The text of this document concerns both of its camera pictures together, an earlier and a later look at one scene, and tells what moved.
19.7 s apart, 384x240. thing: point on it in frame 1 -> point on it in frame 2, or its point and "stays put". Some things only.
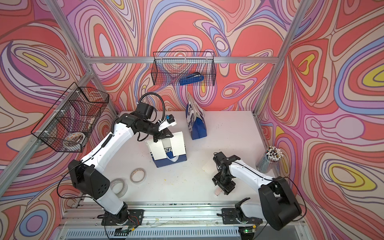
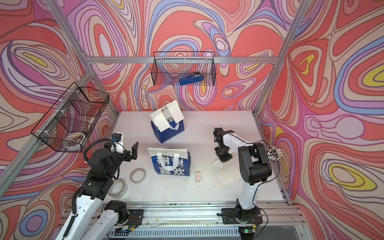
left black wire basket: [71, 122] stays put
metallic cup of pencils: [267, 161] stays put
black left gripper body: [152, 129] -> [125, 156]
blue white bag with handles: [162, 153] -> [175, 129]
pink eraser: [218, 191] -> [197, 177]
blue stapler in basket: [195, 77] stays put
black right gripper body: [225, 181] -> [222, 152]
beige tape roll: [138, 175] stays put
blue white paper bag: [195, 119] -> [171, 161]
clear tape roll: [119, 187] stays put
